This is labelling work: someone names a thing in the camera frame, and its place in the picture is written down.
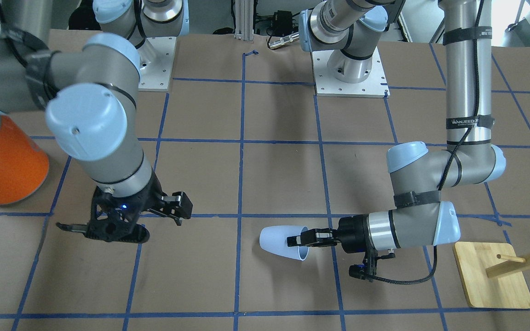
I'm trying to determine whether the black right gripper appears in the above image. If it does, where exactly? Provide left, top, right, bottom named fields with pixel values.
left=56, top=172, right=193, bottom=243

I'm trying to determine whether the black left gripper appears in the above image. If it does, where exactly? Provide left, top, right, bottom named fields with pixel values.
left=287, top=215, right=370, bottom=253

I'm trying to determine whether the light blue cup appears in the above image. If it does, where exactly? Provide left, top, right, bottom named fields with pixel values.
left=259, top=225, right=309, bottom=261

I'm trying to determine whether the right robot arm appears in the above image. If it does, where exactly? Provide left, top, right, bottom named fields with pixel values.
left=0, top=0, right=193, bottom=244

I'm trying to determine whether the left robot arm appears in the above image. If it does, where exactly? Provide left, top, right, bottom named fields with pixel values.
left=288, top=0, right=506, bottom=253

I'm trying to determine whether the wooden cup stand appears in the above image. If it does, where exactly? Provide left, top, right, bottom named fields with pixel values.
left=451, top=241, right=530, bottom=310

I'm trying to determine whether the orange can container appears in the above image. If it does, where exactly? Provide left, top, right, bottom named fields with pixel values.
left=0, top=115, right=50, bottom=205

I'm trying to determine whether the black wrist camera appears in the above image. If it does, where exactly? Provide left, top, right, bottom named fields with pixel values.
left=348, top=249, right=396, bottom=284

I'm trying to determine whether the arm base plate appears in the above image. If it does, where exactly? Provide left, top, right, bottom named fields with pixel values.
left=138, top=36, right=177, bottom=92
left=311, top=48, right=391, bottom=98

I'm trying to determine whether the aluminium frame post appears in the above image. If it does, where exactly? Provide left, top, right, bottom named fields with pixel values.
left=234, top=0, right=255, bottom=43

